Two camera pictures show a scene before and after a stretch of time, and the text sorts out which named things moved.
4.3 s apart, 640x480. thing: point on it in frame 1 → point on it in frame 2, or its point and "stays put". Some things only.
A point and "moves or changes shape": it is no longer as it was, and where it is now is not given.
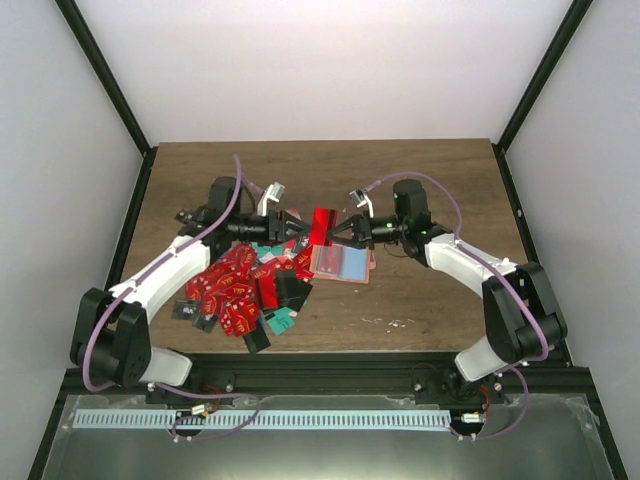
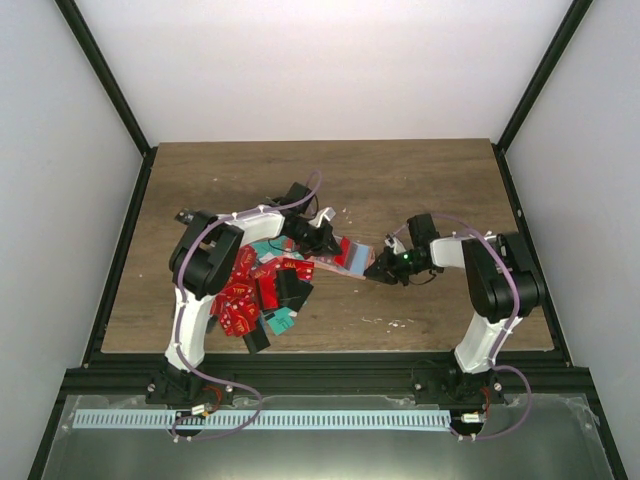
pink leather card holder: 342,263 moves or changes shape
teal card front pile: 282,321 stays put
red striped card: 323,221 moves or changes shape
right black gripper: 362,228 → 386,272
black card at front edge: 258,339 stays put
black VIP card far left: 186,216 stays put
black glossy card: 291,292 stays put
